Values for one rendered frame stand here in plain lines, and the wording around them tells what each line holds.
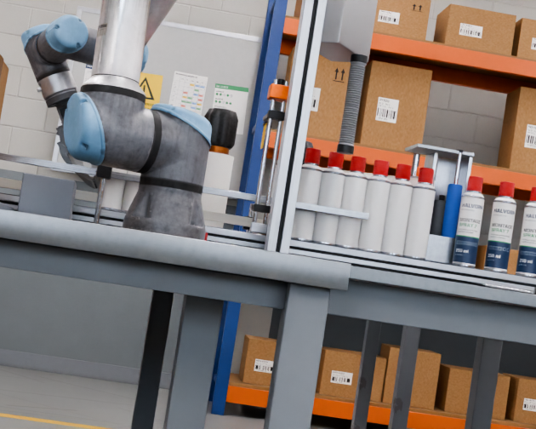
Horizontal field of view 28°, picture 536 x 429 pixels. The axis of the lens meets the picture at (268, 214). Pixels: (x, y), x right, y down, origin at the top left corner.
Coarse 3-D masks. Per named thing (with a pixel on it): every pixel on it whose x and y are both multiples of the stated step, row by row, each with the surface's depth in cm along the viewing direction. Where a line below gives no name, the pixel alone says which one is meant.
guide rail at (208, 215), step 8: (0, 184) 228; (8, 184) 228; (16, 184) 229; (80, 192) 230; (88, 192) 231; (88, 200) 231; (96, 200) 231; (208, 216) 234; (216, 216) 234; (224, 216) 235; (232, 216) 235; (240, 216) 235; (232, 224) 236; (240, 224) 235; (248, 224) 235
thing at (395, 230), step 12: (396, 168) 238; (408, 168) 236; (396, 180) 236; (408, 180) 237; (396, 192) 235; (408, 192) 236; (396, 204) 235; (408, 204) 236; (396, 216) 235; (384, 228) 236; (396, 228) 235; (384, 240) 236; (396, 240) 234; (384, 252) 235; (396, 252) 234
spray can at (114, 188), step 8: (112, 168) 226; (112, 184) 226; (120, 184) 227; (104, 192) 226; (112, 192) 226; (120, 192) 227; (104, 200) 226; (112, 200) 226; (120, 200) 227; (104, 208) 226; (112, 208) 226; (120, 208) 228
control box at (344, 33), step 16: (336, 0) 219; (352, 0) 222; (368, 0) 229; (336, 16) 219; (352, 16) 222; (368, 16) 230; (336, 32) 218; (352, 32) 223; (368, 32) 231; (320, 48) 225; (336, 48) 223; (352, 48) 224; (368, 48) 232
